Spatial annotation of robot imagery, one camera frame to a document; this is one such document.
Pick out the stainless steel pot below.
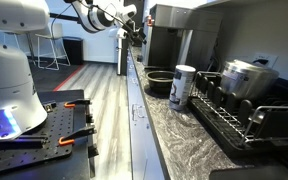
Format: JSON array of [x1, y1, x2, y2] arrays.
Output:
[[220, 59, 279, 100]]

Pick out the black dish drying rack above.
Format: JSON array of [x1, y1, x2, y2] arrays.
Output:
[[188, 72, 288, 157]]

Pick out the white wall outlet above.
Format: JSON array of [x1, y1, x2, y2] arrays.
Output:
[[252, 53, 278, 68]]

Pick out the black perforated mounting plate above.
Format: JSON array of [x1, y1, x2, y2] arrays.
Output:
[[0, 102, 91, 180]]

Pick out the grey lower cabinets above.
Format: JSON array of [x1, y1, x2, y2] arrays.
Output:
[[127, 49, 164, 180]]

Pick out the white metal stool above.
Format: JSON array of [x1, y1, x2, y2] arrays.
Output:
[[31, 23, 71, 70]]

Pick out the white cylindrical canister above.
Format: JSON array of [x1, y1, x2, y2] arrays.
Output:
[[169, 65, 196, 111]]

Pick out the black commercial coffee maker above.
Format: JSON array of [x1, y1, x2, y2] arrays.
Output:
[[142, 4, 222, 71]]

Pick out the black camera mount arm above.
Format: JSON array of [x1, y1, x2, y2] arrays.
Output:
[[50, 0, 94, 24]]

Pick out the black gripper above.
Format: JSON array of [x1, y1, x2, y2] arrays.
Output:
[[126, 21, 147, 44]]

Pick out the black trash bin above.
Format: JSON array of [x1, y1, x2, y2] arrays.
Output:
[[63, 36, 83, 65]]

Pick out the orange black clamp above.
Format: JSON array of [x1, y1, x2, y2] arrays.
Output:
[[58, 126, 96, 146], [64, 99, 91, 108]]

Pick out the orange hot water tap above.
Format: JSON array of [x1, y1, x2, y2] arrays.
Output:
[[146, 15, 154, 27]]

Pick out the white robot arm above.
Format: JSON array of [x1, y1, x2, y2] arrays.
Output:
[[0, 0, 50, 142]]

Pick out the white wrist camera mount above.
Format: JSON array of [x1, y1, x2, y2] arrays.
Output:
[[109, 20, 127, 39]]

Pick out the upper orange black clamp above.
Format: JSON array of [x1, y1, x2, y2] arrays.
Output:
[[64, 99, 91, 108]]

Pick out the lower orange black clamp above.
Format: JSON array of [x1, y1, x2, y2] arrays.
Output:
[[58, 126, 96, 146]]

